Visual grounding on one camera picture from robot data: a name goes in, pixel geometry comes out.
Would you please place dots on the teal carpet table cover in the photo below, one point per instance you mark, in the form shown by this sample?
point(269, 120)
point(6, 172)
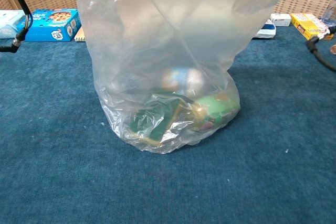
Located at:
point(52, 155)

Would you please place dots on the jar with colourful label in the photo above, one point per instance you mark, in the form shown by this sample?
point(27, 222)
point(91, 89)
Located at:
point(181, 78)

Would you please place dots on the kraft spiral notebook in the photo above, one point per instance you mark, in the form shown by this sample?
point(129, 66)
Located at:
point(81, 36)

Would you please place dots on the blue cookie box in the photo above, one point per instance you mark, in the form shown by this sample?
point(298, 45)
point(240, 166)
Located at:
point(52, 28)

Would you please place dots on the light blue wet wipes pack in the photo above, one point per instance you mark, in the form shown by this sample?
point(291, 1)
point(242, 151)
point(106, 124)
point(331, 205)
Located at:
point(8, 24)

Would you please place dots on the light green snack packet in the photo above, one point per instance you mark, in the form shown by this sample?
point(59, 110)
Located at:
point(215, 107)

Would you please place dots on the black and white snack packet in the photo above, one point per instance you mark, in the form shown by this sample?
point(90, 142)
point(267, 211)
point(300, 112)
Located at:
point(267, 31)

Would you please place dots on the clear plastic shopping bag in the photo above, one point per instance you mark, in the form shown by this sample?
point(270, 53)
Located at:
point(157, 37)

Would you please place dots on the yellow box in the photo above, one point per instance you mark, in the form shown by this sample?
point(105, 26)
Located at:
point(302, 22)

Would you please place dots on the small white box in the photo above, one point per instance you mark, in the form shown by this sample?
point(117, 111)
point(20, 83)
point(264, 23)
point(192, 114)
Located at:
point(281, 20)

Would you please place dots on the dark green box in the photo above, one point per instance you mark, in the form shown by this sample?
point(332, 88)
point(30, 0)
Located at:
point(149, 121)

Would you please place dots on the clear water bottle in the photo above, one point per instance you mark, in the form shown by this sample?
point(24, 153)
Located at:
point(329, 11)

